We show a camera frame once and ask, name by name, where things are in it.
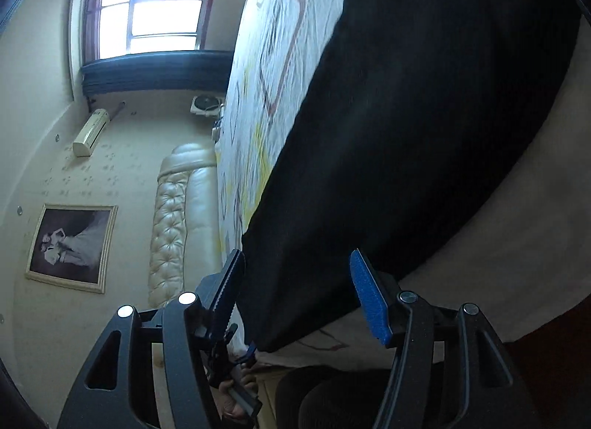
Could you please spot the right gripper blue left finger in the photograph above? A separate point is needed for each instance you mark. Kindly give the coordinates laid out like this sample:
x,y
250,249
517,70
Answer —
x,y
220,292

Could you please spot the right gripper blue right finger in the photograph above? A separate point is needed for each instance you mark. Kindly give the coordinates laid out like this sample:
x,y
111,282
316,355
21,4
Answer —
x,y
378,293

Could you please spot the black studded pants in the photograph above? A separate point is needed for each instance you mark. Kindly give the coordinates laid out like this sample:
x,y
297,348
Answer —
x,y
417,112

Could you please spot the person left hand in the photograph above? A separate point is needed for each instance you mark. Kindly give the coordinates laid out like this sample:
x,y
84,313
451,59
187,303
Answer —
x,y
226,403

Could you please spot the cream tufted leather headboard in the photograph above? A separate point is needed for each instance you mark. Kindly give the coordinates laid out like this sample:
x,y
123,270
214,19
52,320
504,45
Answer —
x,y
184,245

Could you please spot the framed wedding photo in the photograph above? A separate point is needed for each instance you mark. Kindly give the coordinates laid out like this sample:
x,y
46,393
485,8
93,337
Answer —
x,y
70,247

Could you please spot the white patterned bed sheet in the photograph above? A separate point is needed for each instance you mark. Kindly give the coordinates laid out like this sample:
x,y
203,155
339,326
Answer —
x,y
524,258

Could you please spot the white desk fan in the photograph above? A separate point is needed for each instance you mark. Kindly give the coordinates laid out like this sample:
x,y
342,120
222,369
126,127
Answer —
x,y
206,105

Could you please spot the dark blue left curtain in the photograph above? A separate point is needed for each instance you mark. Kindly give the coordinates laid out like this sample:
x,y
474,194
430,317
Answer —
x,y
171,70

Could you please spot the bright window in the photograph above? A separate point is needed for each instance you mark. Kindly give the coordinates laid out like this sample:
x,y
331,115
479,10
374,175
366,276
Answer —
x,y
114,28

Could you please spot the white wall air conditioner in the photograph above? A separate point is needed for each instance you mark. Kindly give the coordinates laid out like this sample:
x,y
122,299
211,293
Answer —
x,y
86,140

